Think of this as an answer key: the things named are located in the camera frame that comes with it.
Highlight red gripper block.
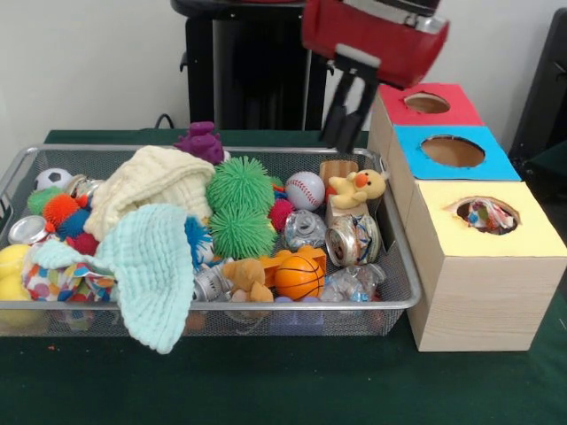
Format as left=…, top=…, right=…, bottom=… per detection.
left=300, top=0, right=451, bottom=154

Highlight white cloth small colourful shapes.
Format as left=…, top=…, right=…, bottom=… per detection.
left=462, top=198, right=517, bottom=234

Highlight mint waffle cloth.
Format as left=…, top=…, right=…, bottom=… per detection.
left=30, top=204, right=194, bottom=355

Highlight white cloth round dots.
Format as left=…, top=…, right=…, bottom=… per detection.
left=21, top=260, right=117, bottom=303

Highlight shallow clear mesh bin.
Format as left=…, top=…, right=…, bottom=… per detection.
left=0, top=144, right=423, bottom=338

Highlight wooden box three holes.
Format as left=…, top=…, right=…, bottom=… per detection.
left=368, top=81, right=567, bottom=353

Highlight yellow plush duck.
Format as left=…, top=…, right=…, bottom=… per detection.
left=328, top=170, right=389, bottom=209

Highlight white toy baseball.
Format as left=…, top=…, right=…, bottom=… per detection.
left=284, top=171, right=327, bottom=212

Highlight open tin can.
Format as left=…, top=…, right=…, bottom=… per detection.
left=325, top=214, right=383, bottom=267

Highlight green spiky rubber ball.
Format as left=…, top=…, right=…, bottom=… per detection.
left=206, top=155, right=276, bottom=218

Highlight purple rubber toy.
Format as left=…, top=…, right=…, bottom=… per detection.
left=175, top=121, right=226, bottom=166

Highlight orange toy basketball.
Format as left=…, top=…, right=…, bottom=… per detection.
left=274, top=255, right=327, bottom=300

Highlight black stand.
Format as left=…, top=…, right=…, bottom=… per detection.
left=508, top=7, right=567, bottom=203

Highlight dark green table cloth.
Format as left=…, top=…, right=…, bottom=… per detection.
left=522, top=140, right=567, bottom=178
left=0, top=128, right=567, bottom=425

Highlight cream waffle cloth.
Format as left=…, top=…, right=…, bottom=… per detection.
left=83, top=146, right=217, bottom=243

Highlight small soccer ball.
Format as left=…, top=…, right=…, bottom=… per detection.
left=35, top=167, right=74, bottom=192

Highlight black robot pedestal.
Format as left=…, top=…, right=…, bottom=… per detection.
left=170, top=0, right=358, bottom=132

